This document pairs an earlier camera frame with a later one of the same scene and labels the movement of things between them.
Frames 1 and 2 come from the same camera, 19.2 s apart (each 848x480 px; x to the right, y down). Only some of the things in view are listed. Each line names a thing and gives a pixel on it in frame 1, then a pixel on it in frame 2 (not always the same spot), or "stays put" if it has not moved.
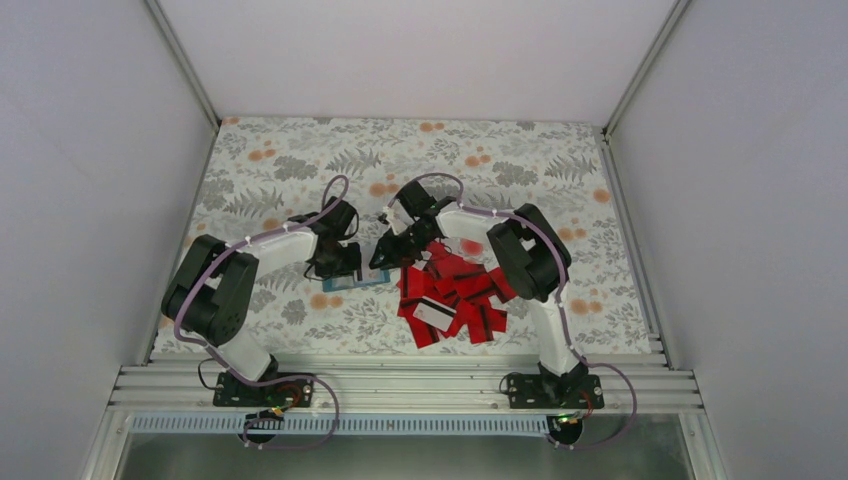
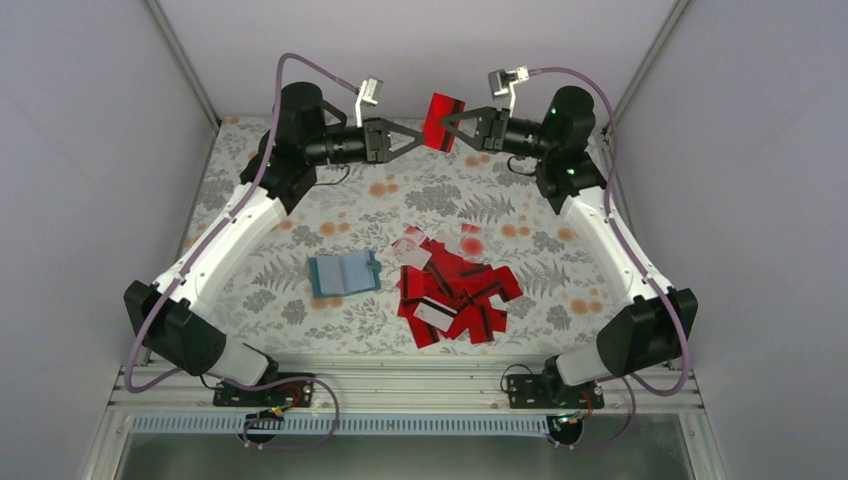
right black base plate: (532, 391) stays put
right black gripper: (394, 253) → (491, 124)
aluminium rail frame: (405, 384) stays put
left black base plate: (231, 392) stays put
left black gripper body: (339, 263) → (320, 150)
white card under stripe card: (434, 313) stays put
